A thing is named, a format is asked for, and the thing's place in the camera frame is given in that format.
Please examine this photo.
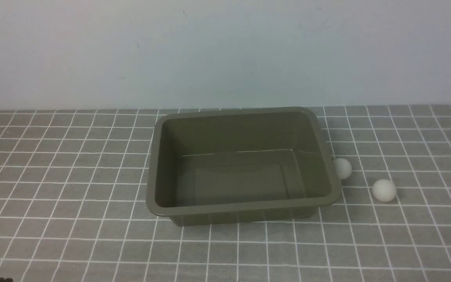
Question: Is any white ping-pong ball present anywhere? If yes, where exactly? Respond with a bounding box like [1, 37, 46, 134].
[371, 179, 397, 203]
[333, 158, 352, 180]

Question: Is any olive green plastic bin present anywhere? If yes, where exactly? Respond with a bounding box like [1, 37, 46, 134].
[146, 107, 343, 226]

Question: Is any grey checkered tablecloth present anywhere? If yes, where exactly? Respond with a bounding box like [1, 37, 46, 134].
[0, 104, 451, 282]

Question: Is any small black object bottom left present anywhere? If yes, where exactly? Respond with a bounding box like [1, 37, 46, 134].
[0, 277, 14, 282]

